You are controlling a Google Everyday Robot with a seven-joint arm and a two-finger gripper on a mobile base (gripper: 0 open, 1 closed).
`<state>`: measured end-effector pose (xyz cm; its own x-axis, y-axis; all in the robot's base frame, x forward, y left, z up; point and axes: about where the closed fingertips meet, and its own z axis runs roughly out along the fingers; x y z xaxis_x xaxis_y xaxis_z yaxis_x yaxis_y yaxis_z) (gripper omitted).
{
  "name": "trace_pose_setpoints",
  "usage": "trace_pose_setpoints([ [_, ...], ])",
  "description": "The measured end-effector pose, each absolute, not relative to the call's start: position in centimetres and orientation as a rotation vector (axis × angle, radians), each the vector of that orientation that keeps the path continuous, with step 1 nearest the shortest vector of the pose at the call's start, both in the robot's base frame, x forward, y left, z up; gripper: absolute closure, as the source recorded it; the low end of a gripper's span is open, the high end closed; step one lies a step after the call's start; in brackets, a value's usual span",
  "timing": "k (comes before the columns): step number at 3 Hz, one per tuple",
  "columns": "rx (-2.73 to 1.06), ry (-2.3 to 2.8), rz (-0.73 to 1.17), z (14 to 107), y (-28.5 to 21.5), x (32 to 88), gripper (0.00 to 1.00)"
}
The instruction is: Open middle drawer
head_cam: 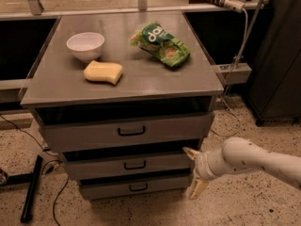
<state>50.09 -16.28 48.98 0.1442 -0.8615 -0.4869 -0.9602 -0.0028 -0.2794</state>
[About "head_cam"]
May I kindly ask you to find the grey metal bracket box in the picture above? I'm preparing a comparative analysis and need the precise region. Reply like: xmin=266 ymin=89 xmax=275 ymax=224
xmin=213 ymin=63 xmax=252 ymax=86

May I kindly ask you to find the black metal stand base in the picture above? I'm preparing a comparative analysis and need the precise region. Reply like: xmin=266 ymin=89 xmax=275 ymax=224
xmin=0 ymin=155 xmax=43 ymax=223

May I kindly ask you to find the white cable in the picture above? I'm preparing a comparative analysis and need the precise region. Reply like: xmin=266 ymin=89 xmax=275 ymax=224
xmin=210 ymin=8 xmax=249 ymax=138

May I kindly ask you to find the white bowl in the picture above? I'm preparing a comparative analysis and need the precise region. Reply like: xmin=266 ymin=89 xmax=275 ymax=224
xmin=66 ymin=32 xmax=105 ymax=62

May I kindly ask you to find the green chip bag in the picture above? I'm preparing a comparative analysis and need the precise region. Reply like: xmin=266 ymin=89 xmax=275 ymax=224
xmin=130 ymin=22 xmax=190 ymax=68

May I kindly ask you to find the grey top drawer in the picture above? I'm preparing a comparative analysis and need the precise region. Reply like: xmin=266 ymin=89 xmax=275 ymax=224
xmin=40 ymin=113 xmax=214 ymax=153

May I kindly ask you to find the grey drawer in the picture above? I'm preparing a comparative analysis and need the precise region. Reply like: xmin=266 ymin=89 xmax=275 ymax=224
xmin=64 ymin=150 xmax=193 ymax=181
xmin=40 ymin=113 xmax=214 ymax=153
xmin=79 ymin=173 xmax=191 ymax=200

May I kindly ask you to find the grey drawer cabinet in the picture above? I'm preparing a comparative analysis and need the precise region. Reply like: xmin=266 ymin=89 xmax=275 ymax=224
xmin=22 ymin=11 xmax=223 ymax=187

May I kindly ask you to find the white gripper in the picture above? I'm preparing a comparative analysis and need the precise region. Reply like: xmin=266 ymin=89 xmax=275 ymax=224
xmin=182 ymin=147 xmax=223 ymax=200

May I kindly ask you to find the grey bottom drawer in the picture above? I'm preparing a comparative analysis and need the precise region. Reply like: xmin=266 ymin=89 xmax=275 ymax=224
xmin=79 ymin=173 xmax=191 ymax=200

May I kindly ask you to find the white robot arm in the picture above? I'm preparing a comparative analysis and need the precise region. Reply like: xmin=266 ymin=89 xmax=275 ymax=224
xmin=182 ymin=137 xmax=301 ymax=200

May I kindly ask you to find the black floor cable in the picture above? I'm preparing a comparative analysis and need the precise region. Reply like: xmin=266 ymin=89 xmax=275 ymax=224
xmin=0 ymin=113 xmax=71 ymax=226

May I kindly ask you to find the white emergency stop button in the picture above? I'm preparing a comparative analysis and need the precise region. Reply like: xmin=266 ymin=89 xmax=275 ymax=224
xmin=224 ymin=0 xmax=245 ymax=13

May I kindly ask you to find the yellow sponge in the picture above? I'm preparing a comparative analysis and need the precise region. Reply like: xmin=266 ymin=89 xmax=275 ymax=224
xmin=84 ymin=60 xmax=123 ymax=85

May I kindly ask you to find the dark cabinet at right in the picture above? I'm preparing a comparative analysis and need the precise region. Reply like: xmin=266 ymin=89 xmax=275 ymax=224
xmin=246 ymin=0 xmax=301 ymax=126

